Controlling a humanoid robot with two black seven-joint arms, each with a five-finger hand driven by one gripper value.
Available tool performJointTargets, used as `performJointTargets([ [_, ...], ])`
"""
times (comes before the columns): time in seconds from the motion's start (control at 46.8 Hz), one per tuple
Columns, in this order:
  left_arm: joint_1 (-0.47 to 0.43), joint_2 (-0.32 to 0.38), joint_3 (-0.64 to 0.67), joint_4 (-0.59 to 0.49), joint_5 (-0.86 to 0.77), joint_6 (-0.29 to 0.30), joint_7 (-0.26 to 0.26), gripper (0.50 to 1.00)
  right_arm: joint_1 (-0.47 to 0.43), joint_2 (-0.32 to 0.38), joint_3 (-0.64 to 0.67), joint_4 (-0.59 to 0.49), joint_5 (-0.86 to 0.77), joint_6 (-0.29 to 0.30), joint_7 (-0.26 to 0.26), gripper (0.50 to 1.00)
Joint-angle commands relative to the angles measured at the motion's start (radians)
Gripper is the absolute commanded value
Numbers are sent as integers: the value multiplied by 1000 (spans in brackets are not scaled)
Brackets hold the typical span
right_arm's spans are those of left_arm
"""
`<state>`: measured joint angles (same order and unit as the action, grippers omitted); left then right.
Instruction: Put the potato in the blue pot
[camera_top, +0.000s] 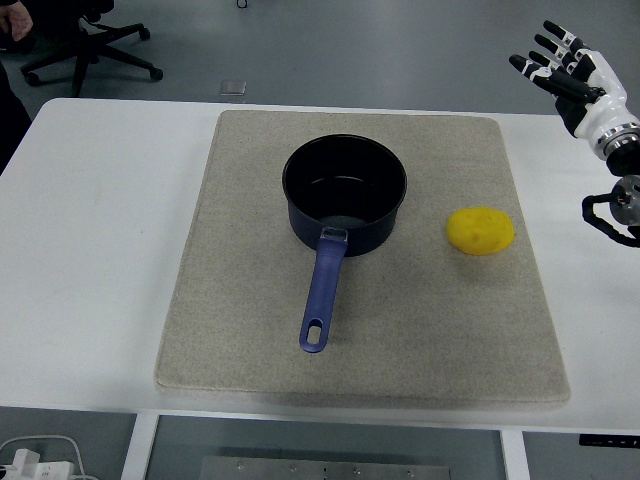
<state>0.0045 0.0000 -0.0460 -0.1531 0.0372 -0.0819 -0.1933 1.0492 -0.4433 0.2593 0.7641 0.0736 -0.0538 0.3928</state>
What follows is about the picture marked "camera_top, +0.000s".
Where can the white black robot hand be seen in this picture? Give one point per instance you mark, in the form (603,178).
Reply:
(600,107)

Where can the yellow potato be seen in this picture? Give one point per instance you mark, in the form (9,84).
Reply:
(480,231)

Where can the beige fabric mat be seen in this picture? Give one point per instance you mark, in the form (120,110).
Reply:
(425,325)

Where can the black table control panel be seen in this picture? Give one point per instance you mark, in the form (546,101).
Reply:
(610,440)

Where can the white table leg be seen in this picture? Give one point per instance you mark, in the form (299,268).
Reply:
(515,457)
(137,450)

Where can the silver floor socket plate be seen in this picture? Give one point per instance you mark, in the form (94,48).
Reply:
(233,87)

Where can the grey metal plate with screws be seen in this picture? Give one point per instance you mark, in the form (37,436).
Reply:
(325,470)

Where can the black office chair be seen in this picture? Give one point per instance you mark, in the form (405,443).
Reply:
(87,50)

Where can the person's hand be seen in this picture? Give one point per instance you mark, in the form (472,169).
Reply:
(17,22)

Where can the person's leg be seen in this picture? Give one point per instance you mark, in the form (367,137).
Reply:
(10,120)

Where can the white power strip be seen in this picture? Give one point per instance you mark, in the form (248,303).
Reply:
(35,469)

